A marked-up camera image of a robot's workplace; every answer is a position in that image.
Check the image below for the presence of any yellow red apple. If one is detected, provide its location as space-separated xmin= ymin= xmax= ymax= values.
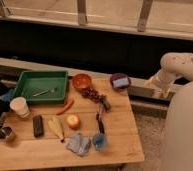
xmin=66 ymin=115 xmax=81 ymax=130

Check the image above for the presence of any purple bowl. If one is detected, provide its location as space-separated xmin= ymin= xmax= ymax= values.
xmin=110 ymin=73 xmax=131 ymax=90

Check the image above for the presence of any bunch of dark grapes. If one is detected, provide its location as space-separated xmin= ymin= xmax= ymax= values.
xmin=81 ymin=87 xmax=106 ymax=103

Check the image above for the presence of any green plastic tray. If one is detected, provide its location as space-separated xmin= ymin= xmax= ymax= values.
xmin=13 ymin=70 xmax=68 ymax=105

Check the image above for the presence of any white paper cup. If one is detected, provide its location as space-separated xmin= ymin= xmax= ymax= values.
xmin=10 ymin=97 xmax=30 ymax=118

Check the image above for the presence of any blue object at tray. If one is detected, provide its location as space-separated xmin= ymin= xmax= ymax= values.
xmin=0 ymin=89 xmax=14 ymax=102

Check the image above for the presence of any red bowl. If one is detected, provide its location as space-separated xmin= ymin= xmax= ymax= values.
xmin=72 ymin=73 xmax=92 ymax=90

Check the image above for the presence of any black rectangular remote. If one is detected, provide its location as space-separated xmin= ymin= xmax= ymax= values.
xmin=33 ymin=115 xmax=44 ymax=137

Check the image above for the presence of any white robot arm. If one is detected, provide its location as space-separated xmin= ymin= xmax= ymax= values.
xmin=146 ymin=52 xmax=193 ymax=171

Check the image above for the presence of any yellow banana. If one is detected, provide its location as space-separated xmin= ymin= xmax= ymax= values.
xmin=48 ymin=116 xmax=65 ymax=143

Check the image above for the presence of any blue sponge in bowl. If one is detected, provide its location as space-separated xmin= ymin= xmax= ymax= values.
xmin=113 ymin=78 xmax=129 ymax=88

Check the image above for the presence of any blue measuring scoop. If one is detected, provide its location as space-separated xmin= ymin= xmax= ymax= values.
xmin=92 ymin=133 xmax=107 ymax=151

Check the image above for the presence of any crumpled blue cloth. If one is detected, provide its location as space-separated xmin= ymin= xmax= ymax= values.
xmin=66 ymin=133 xmax=91 ymax=157

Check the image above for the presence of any small metal cup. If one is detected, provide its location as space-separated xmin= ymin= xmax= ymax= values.
xmin=0 ymin=127 xmax=15 ymax=142

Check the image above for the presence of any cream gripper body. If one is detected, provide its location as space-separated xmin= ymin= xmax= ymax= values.
xmin=145 ymin=76 xmax=170 ymax=98

